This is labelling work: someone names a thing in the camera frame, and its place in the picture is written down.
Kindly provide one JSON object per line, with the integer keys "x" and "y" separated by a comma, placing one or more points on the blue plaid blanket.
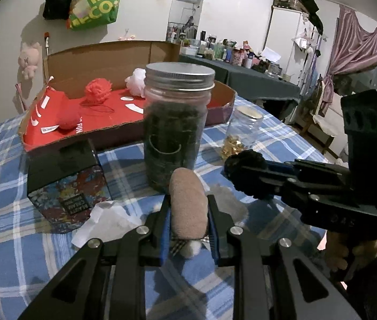
{"x": 1, "y": 223}

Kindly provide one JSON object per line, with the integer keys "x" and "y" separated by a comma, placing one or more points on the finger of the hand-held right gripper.
{"x": 308, "y": 170}
{"x": 282, "y": 190}

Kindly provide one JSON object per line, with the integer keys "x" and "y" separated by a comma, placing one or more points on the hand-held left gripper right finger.
{"x": 213, "y": 243}

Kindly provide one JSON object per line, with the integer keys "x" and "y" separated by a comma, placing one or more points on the small pink plush toy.
{"x": 126, "y": 36}

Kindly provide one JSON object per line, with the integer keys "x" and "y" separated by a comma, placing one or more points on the white mesh bath pouf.
{"x": 136, "y": 81}

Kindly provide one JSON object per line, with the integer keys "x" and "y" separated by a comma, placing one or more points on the wall mirror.
{"x": 188, "y": 6}

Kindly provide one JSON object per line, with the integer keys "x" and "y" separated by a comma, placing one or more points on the makeup brush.
{"x": 46, "y": 43}

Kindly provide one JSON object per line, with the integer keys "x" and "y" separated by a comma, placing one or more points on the beige powder puff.
{"x": 188, "y": 203}

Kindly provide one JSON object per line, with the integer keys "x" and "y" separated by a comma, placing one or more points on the white tissue paper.
{"x": 108, "y": 220}

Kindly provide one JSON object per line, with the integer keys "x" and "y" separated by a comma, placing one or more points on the black patterned box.
{"x": 61, "y": 163}

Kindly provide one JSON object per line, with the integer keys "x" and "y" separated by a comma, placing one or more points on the white wardrobe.
{"x": 285, "y": 40}

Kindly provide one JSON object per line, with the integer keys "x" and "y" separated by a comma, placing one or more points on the black fuzzy scrunchie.
{"x": 242, "y": 170}

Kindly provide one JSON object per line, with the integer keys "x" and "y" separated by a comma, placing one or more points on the side table dark green cloth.
{"x": 252, "y": 83}

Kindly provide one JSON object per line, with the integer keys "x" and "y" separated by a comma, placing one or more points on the pink curtain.
{"x": 352, "y": 46}

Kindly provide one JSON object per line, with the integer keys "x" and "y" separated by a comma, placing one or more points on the black clothing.
{"x": 310, "y": 6}

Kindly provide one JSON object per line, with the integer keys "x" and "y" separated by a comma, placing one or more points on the red round pad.
{"x": 68, "y": 116}

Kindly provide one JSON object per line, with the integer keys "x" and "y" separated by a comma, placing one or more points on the pink striped stick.
{"x": 20, "y": 96}

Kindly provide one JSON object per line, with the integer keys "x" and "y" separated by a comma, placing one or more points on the green tote bag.
{"x": 98, "y": 6}

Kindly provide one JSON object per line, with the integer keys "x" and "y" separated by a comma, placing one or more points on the wooden chair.
{"x": 318, "y": 120}

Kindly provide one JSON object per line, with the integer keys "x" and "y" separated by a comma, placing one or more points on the suitcase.
{"x": 288, "y": 1}

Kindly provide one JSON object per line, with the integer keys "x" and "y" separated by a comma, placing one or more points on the orange mesh bath sponge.
{"x": 98, "y": 90}

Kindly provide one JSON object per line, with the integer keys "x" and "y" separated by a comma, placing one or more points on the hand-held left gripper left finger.
{"x": 164, "y": 240}

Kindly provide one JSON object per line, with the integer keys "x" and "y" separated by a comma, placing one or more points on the pink bear plush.
{"x": 30, "y": 60}

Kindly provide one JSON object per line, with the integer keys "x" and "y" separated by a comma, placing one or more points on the glass jar with metal lid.
{"x": 171, "y": 123}

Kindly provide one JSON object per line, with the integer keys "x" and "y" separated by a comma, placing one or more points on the cardboard box red inside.
{"x": 108, "y": 60}

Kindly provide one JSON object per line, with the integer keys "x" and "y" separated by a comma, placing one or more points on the person's right hand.
{"x": 337, "y": 250}

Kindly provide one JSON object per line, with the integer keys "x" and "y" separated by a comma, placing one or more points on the clear jar of gold capsules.
{"x": 242, "y": 130}

